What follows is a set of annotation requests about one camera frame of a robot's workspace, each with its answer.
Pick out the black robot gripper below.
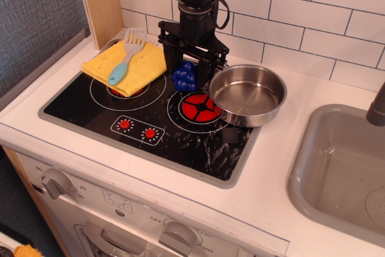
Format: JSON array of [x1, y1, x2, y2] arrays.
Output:
[[158, 11, 230, 87]]

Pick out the blue toy grapes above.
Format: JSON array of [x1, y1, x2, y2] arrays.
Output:
[[170, 60, 198, 93]]

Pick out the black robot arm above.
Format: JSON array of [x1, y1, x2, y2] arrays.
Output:
[[158, 0, 230, 88]]

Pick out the stainless steel pot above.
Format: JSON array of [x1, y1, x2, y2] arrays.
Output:
[[209, 64, 287, 128]]

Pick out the yellow folded cloth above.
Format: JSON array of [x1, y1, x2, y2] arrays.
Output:
[[82, 40, 167, 97]]

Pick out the black toy stove top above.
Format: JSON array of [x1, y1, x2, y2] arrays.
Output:
[[38, 73, 260, 188]]

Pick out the grey right oven knob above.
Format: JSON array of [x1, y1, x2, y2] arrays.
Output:
[[159, 222, 197, 256]]

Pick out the grey oven knob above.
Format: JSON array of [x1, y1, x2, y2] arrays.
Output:
[[42, 169, 72, 200], [159, 222, 197, 256]]

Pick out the grey left oven knob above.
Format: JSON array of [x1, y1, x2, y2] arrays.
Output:
[[42, 169, 72, 200]]

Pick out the white toy oven front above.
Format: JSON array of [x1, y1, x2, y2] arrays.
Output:
[[16, 153, 289, 256]]

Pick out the grey plastic sink basin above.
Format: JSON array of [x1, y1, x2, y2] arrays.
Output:
[[287, 104, 384, 247]]

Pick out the grey faucet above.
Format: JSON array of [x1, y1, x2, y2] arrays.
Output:
[[366, 83, 385, 126]]

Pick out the orange object at floor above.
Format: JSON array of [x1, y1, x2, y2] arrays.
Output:
[[13, 244, 43, 257]]

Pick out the grey spatula with blue handle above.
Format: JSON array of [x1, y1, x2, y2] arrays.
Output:
[[108, 28, 147, 85]]

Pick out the light wooden post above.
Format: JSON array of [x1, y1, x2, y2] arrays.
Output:
[[82, 0, 124, 50]]

